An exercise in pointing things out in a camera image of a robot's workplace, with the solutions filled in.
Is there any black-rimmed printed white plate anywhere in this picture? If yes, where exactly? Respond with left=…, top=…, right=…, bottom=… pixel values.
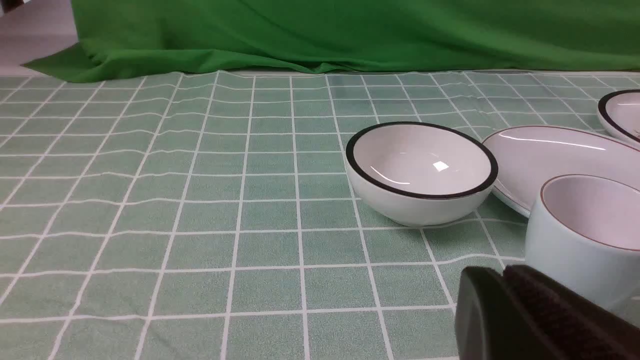
left=597, top=89, right=640, bottom=149

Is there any green backdrop cloth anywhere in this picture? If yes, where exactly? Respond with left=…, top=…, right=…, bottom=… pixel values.
left=25, top=0, right=640, bottom=84

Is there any light blue cup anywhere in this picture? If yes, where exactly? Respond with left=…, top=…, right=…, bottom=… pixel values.
left=525, top=174, right=640, bottom=310

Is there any green checked tablecloth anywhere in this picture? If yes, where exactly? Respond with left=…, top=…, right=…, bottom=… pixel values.
left=0, top=71, right=639, bottom=360

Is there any light blue plate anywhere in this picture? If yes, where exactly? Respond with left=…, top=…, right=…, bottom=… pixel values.
left=482, top=125, right=640, bottom=217

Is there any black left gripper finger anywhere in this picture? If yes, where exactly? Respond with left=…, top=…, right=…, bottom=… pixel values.
left=454, top=265, right=640, bottom=360

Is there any black-rimmed white bowl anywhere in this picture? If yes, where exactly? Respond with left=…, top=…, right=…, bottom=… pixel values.
left=345, top=121, right=499, bottom=227

